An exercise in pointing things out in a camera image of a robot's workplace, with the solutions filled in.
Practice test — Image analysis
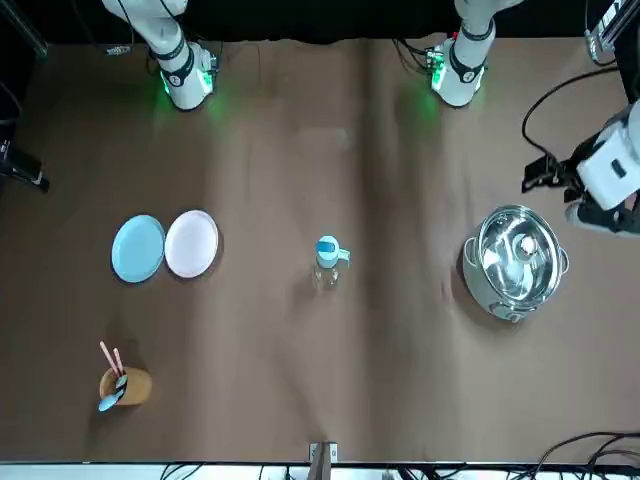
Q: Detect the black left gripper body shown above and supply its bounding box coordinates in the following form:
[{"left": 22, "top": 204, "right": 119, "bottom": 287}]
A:
[{"left": 562, "top": 128, "right": 614, "bottom": 201}]

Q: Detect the glass pot lid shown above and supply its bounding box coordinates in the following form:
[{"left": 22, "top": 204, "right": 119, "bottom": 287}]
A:
[{"left": 477, "top": 207, "right": 560, "bottom": 306}]

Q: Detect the stainless steel pot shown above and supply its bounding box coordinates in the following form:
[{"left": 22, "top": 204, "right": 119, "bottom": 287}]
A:
[{"left": 462, "top": 204, "right": 571, "bottom": 324}]

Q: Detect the pale pink plate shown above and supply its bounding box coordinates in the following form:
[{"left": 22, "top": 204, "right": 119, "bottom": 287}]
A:
[{"left": 163, "top": 209, "right": 220, "bottom": 279}]

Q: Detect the light blue plate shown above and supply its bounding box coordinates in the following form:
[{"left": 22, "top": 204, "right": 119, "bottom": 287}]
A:
[{"left": 111, "top": 214, "right": 166, "bottom": 285}]

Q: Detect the brown utensil cup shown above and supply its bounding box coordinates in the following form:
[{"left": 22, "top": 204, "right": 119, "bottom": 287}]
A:
[{"left": 98, "top": 366, "right": 153, "bottom": 407}]

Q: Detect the black device with label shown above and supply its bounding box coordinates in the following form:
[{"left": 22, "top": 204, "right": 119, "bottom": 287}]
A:
[{"left": 0, "top": 144, "right": 51, "bottom": 194}]

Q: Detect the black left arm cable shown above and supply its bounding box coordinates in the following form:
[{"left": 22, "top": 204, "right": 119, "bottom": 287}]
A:
[{"left": 522, "top": 67, "right": 624, "bottom": 156}]

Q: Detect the aluminium frame strut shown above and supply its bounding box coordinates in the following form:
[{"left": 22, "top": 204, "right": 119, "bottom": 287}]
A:
[{"left": 584, "top": 0, "right": 640, "bottom": 64}]

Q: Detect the aluminium profile post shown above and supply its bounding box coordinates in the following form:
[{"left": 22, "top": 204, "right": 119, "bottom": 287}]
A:
[{"left": 307, "top": 441, "right": 339, "bottom": 480}]

